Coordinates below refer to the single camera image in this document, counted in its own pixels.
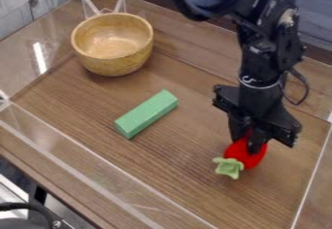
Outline black cable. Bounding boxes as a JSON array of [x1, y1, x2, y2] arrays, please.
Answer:
[[0, 202, 60, 229]]

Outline green rectangular block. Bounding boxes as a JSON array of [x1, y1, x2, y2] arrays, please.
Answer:
[[113, 89, 179, 139]]

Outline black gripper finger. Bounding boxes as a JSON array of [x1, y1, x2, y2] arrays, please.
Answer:
[[246, 127, 270, 154], [227, 114, 251, 142]]

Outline clear acrylic tray wall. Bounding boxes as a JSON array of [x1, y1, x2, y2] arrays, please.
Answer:
[[0, 0, 332, 229]]

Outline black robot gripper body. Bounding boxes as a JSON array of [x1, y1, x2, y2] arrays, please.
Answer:
[[212, 84, 302, 147]]

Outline wooden bowl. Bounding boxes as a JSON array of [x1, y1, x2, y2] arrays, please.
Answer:
[[69, 13, 153, 77]]

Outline red plush strawberry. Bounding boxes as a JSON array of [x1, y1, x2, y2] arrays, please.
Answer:
[[212, 136, 267, 180]]

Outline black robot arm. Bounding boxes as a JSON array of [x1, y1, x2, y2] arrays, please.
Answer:
[[172, 0, 307, 155]]

